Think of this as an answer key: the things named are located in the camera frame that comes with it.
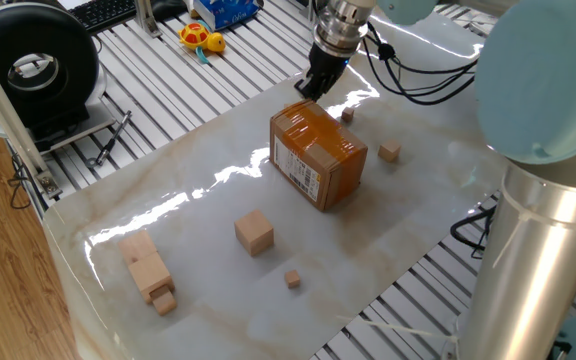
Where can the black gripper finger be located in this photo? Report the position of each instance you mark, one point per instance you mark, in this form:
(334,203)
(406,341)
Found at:
(307,89)
(325,90)

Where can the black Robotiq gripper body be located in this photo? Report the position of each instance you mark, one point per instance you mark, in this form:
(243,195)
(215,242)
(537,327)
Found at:
(328,65)

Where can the cardboard box with orange tape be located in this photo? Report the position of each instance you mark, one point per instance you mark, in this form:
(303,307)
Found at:
(318,150)

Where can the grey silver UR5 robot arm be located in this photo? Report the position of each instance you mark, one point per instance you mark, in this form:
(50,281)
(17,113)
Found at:
(533,260)

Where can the tiny wooden cube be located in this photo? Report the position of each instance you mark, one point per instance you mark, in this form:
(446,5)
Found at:
(292,279)
(348,115)
(164,303)

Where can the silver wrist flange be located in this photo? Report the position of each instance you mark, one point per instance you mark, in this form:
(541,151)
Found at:
(343,25)

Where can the small wooden cube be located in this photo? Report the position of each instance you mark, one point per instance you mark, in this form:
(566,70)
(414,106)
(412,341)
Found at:
(389,150)

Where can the blue tissue pack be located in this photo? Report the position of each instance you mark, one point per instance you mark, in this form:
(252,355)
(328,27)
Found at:
(228,12)

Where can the yellow turtle toy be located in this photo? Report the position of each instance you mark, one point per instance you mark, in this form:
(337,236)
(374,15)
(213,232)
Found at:
(198,36)

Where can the large wooden cube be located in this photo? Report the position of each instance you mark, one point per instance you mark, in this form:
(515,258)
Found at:
(254,232)

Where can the black mouse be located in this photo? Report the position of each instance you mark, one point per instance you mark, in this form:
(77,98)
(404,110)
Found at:
(168,7)

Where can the black silver pen tool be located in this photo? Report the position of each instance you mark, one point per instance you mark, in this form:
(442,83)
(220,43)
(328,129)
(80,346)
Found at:
(113,139)

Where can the black keyboard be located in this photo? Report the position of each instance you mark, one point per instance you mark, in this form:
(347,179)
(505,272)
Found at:
(103,14)

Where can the white zip tie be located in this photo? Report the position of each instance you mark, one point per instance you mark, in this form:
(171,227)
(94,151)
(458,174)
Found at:
(528,216)
(393,327)

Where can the long wooden block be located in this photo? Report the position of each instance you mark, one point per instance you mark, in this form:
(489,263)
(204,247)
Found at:
(150,275)

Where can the aluminium post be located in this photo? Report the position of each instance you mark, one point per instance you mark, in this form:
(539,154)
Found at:
(145,17)

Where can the grey base plate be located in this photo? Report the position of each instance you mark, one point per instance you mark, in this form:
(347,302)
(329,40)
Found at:
(100,122)

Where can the metal corner bracket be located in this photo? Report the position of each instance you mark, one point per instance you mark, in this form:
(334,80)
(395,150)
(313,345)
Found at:
(48,184)

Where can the aluminium frame beam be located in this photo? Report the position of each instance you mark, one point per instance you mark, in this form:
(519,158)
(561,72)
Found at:
(3,115)

